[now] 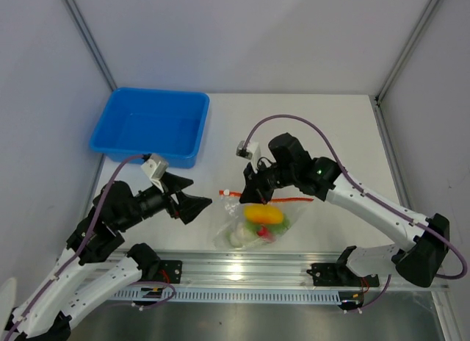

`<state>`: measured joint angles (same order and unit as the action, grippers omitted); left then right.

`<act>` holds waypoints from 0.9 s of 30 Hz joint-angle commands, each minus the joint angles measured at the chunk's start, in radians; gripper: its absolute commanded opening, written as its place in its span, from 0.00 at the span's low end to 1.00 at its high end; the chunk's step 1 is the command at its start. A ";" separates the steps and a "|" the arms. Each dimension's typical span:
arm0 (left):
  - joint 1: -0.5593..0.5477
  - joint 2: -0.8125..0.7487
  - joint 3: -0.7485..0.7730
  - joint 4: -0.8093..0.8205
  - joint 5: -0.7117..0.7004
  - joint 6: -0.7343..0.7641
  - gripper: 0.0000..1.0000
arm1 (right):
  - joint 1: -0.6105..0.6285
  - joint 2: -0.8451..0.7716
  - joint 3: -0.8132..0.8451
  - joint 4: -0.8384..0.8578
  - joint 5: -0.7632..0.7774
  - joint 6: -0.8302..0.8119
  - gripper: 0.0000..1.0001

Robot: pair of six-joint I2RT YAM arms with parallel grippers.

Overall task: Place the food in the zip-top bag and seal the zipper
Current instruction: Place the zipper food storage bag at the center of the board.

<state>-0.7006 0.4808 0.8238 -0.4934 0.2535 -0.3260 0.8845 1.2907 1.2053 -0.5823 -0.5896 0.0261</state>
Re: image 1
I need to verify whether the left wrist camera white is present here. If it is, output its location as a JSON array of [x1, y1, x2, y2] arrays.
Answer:
[[141, 154, 169, 192]]

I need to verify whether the green grape bunch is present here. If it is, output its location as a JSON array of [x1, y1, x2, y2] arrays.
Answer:
[[245, 218, 291, 236]]

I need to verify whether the red chili pepper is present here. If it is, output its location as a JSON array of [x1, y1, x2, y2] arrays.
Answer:
[[256, 226, 276, 243]]

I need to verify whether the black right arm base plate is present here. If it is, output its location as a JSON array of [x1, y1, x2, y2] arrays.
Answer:
[[306, 262, 380, 287]]

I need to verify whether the aluminium mounting rail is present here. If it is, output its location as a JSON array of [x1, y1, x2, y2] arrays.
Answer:
[[106, 249, 449, 292]]

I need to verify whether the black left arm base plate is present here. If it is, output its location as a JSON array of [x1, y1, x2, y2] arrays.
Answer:
[[150, 260, 183, 284]]

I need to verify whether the yellow lemon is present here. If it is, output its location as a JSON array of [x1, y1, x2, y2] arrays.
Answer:
[[243, 204, 284, 224]]

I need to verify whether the slotted grey cable duct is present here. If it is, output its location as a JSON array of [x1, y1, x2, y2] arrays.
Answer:
[[109, 286, 341, 305]]

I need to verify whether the blue plastic bin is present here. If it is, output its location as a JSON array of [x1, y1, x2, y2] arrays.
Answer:
[[89, 87, 210, 169]]

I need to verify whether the left aluminium frame post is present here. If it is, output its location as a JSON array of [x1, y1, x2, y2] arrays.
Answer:
[[62, 0, 117, 91]]

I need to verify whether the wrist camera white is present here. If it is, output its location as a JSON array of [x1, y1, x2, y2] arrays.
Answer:
[[141, 154, 169, 192], [236, 140, 261, 168]]

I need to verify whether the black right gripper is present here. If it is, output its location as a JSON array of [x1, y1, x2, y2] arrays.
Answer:
[[240, 158, 297, 204]]

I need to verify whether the aluminium frame post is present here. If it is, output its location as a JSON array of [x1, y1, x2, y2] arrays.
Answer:
[[374, 0, 451, 102], [62, 0, 117, 91]]

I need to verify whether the clear zip bag orange zipper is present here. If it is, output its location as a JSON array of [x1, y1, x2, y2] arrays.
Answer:
[[213, 189, 314, 250]]

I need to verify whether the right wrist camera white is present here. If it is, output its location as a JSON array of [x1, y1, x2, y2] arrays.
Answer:
[[236, 140, 261, 168]]

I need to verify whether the white cauliflower with green leaves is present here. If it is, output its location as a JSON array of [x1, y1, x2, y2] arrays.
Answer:
[[228, 223, 256, 248]]

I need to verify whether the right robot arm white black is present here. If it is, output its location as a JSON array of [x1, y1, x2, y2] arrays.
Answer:
[[236, 133, 450, 287]]

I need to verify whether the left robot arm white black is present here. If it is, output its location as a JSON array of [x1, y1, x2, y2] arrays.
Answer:
[[5, 173, 212, 340]]

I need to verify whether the right aluminium frame post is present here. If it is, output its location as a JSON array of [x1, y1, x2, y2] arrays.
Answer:
[[374, 0, 451, 102]]

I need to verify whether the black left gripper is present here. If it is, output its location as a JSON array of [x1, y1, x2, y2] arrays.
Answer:
[[118, 170, 212, 231]]

